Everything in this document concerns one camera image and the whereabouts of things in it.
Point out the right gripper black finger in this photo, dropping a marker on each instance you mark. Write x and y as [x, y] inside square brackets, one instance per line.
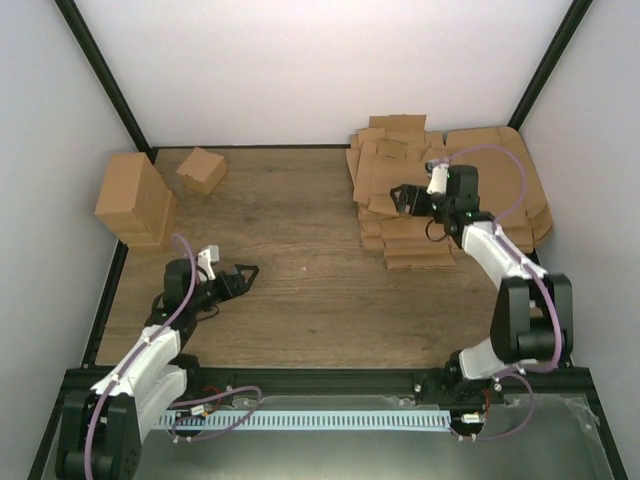
[403, 204]
[404, 191]

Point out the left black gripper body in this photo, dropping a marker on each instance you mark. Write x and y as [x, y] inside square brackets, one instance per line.
[221, 295]

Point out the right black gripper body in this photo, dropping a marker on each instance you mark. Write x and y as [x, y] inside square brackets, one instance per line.
[421, 209]

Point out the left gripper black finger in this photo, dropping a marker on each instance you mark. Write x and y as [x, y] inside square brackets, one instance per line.
[231, 272]
[245, 275]

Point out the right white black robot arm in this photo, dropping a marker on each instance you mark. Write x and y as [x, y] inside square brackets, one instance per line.
[532, 322]

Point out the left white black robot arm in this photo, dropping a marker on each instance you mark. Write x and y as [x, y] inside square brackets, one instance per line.
[102, 429]

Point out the small folded cardboard box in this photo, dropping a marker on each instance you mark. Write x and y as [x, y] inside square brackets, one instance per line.
[202, 170]

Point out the low folded cardboard box stack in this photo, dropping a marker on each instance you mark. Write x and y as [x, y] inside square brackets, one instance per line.
[148, 228]

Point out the tall folded cardboard box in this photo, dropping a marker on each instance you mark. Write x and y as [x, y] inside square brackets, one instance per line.
[129, 181]

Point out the stack of flat cardboard blanks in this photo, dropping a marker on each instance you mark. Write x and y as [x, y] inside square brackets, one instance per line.
[405, 241]

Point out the large flat cardboard blanks stack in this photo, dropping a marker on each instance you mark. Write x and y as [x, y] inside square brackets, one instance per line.
[509, 186]

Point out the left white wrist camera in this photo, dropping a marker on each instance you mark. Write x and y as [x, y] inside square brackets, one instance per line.
[207, 258]

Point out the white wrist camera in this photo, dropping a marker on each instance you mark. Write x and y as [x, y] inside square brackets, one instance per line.
[438, 171]
[207, 258]

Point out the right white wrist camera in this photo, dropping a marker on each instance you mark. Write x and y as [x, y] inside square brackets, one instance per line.
[438, 171]

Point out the light blue slotted cable duct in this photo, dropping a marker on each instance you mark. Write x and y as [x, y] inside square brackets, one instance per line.
[414, 420]

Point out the black aluminium frame rail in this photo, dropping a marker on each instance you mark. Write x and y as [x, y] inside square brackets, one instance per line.
[287, 381]

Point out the right black frame post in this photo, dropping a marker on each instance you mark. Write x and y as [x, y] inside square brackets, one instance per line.
[561, 39]

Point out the black frame post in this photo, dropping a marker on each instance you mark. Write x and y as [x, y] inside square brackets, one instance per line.
[561, 39]
[89, 47]

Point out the grey metal base plate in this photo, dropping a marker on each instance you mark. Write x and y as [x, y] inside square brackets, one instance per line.
[542, 437]

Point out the left black frame post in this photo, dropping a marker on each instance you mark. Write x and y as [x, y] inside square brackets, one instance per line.
[89, 47]

